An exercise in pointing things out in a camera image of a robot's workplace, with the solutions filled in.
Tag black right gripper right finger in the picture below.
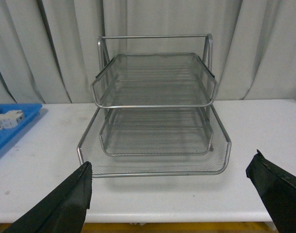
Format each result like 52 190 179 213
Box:
245 150 296 233

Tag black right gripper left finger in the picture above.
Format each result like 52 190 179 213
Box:
4 162 92 233

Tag silver mesh tray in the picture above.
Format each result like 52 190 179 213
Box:
91 53 218 109
99 108 213 156
77 106 231 178

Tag blue plastic tray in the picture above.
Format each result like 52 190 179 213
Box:
0 103 47 158

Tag silver mesh bottom tray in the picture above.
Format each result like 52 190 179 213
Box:
99 108 213 156

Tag white circuit breaker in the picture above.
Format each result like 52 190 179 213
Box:
0 110 25 130

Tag silver mesh top tray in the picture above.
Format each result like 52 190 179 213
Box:
91 53 218 109

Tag grey white curtain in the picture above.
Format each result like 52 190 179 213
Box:
0 0 296 103

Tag silver metal rack frame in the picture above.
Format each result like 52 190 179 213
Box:
96 33 215 151

